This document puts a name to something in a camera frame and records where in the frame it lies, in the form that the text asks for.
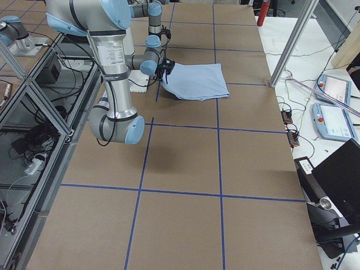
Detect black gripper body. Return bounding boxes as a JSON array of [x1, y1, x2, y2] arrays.
[[157, 58, 175, 80], [160, 25, 171, 39]]

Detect light blue t-shirt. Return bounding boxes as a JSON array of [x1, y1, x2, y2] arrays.
[[162, 63, 230, 101]]

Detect third robot base arm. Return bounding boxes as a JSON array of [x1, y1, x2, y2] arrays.
[[1, 16, 48, 57]]

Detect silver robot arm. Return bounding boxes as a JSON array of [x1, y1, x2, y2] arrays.
[[128, 0, 172, 41], [46, 1, 175, 145]]

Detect red bottle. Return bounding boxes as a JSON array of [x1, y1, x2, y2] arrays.
[[256, 0, 271, 26]]

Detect black power box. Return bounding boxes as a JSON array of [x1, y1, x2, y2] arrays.
[[35, 55, 61, 84]]

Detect small red electronics board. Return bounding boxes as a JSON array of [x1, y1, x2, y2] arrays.
[[281, 110, 293, 124]]

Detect far teach pendant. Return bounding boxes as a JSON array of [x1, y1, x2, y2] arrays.
[[316, 74, 352, 105]]

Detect teach pendant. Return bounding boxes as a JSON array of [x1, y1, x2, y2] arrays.
[[316, 74, 352, 105], [312, 103, 358, 142]]

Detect near teach pendant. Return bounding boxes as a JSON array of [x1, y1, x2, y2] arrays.
[[312, 103, 358, 142]]

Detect black laptop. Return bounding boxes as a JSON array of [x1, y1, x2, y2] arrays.
[[312, 138, 359, 224]]

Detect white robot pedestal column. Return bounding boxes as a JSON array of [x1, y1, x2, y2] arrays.
[[123, 28, 149, 93]]

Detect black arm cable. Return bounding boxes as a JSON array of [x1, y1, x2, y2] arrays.
[[97, 47, 169, 147]]

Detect aluminium frame rails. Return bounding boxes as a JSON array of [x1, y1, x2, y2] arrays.
[[1, 33, 101, 269]]

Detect aluminium frame post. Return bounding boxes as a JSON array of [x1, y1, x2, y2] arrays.
[[269, 0, 319, 88]]

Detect cable bundle under frame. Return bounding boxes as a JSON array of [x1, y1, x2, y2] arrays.
[[8, 123, 60, 175]]

